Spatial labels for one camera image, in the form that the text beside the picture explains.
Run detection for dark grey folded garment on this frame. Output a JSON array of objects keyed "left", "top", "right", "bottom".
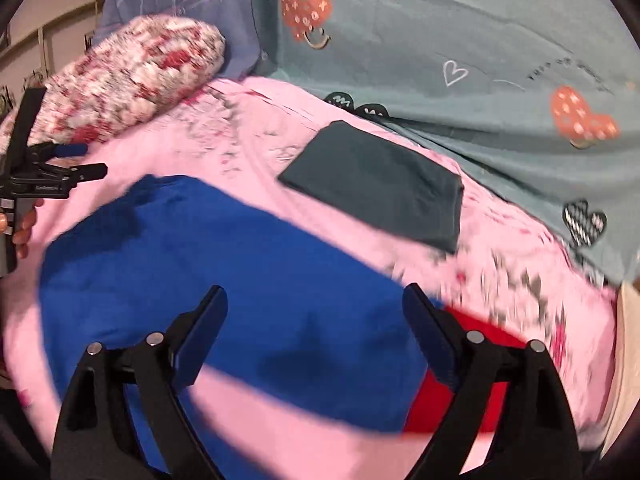
[{"left": 279, "top": 122, "right": 463, "bottom": 254}]

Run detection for pink floral bed sheet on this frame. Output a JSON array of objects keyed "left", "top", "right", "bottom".
[{"left": 0, "top": 75, "right": 618, "bottom": 480}]

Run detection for teal heart print blanket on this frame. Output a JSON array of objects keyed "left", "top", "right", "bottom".
[{"left": 252, "top": 0, "right": 639, "bottom": 282}]

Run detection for red floral pillow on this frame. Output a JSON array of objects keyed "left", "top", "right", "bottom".
[{"left": 27, "top": 14, "right": 226, "bottom": 146}]

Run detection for blue and red pants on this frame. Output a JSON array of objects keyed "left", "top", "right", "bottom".
[{"left": 38, "top": 173, "right": 526, "bottom": 480}]

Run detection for left hand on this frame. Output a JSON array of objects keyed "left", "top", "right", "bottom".
[{"left": 0, "top": 198, "right": 44, "bottom": 260}]

